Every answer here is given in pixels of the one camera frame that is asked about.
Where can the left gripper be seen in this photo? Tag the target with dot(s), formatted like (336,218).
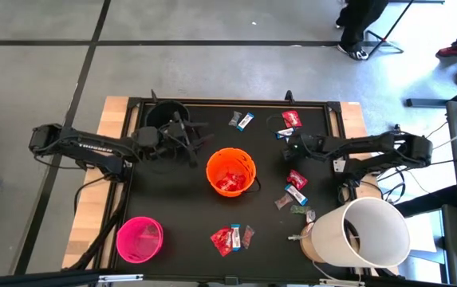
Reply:
(160,139)

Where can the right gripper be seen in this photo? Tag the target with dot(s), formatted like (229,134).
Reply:
(308,146)

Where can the red Skittles candy packet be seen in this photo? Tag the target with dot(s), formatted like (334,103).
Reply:
(292,119)
(225,249)
(297,179)
(230,182)
(220,236)

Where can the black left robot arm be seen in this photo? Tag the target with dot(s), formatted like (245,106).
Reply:
(88,147)

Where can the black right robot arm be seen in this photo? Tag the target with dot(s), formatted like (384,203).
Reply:
(371,144)

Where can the clear grey candy packet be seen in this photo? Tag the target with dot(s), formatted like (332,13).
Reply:
(235,119)

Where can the green gummy candy packet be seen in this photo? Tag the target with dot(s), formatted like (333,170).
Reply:
(300,209)

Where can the orange plastic bucket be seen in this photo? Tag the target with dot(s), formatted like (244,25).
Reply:
(212,167)

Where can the black plastic pumpkin bucket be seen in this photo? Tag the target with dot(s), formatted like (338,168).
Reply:
(160,113)

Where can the clear red gummy packet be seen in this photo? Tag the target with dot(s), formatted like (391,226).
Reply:
(247,237)
(283,201)

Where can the wooden lamp base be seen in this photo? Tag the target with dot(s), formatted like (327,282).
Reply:
(307,247)

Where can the pink plastic bucket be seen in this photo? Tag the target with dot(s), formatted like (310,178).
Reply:
(138,239)

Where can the person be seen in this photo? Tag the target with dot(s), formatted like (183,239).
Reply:
(355,20)

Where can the black tripod stand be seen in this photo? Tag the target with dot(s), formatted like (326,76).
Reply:
(391,28)

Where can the white paper sheet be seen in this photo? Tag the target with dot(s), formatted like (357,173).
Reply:
(423,235)

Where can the black metal table frame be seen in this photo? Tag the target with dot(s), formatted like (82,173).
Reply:
(232,101)

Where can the white metal bracket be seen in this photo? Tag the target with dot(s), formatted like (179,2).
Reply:
(339,165)

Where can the silver metal bracket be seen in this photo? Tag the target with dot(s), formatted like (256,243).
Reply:
(120,278)

